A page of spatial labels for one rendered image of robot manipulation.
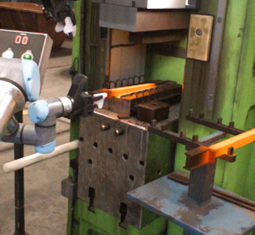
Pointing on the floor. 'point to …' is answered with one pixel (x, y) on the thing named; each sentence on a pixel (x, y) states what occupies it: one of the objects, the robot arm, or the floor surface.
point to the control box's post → (18, 182)
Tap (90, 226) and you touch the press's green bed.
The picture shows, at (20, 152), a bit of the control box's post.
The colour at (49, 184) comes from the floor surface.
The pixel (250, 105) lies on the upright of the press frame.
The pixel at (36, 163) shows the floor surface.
